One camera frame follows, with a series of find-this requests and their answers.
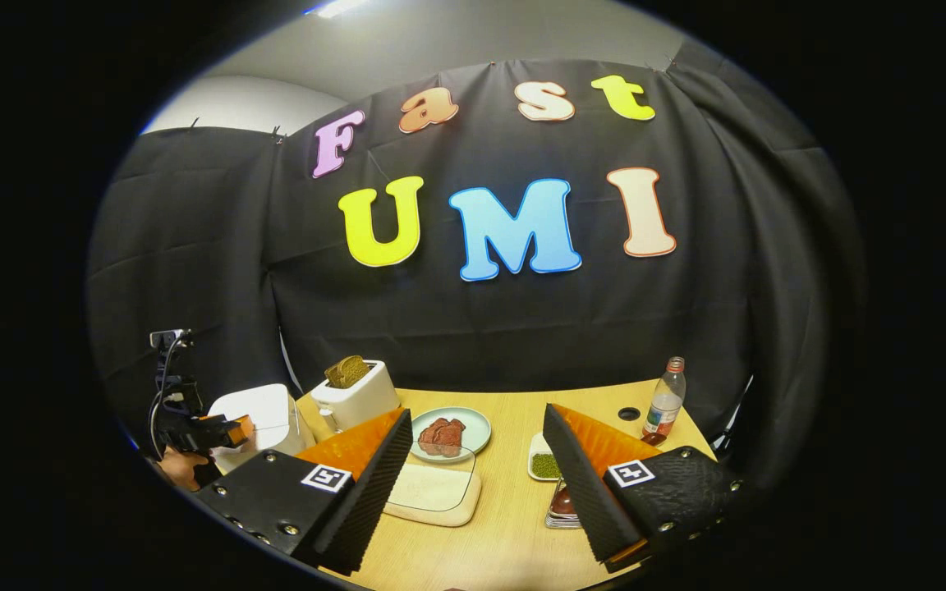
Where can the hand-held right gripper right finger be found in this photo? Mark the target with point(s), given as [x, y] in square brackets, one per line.
[584, 509]

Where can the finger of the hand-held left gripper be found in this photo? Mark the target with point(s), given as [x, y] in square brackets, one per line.
[235, 427]

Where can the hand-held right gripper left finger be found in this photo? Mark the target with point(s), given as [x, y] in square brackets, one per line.
[370, 501]

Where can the brown wooden spoon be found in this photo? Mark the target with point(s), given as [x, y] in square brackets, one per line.
[563, 502]

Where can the clear chopstick holder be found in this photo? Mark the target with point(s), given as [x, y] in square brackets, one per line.
[557, 522]

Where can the white rice cooker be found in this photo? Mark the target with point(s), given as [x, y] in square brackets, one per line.
[264, 410]

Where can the glass box of white rice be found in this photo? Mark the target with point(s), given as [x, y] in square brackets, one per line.
[432, 497]

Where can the white divided bean dish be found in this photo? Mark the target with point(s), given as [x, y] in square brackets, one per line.
[543, 464]

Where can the red meat slice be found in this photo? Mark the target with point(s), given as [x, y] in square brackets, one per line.
[430, 437]
[453, 435]

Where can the white toaster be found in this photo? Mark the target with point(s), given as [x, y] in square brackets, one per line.
[358, 402]

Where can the brown bread slice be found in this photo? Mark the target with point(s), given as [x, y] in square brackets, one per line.
[358, 368]
[337, 376]

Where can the pale green plate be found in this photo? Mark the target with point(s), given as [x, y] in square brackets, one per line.
[477, 427]

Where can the clear plastic water bottle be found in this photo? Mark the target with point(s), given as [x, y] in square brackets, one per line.
[664, 406]

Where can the black backdrop cloth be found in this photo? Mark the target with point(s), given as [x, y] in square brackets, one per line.
[440, 328]

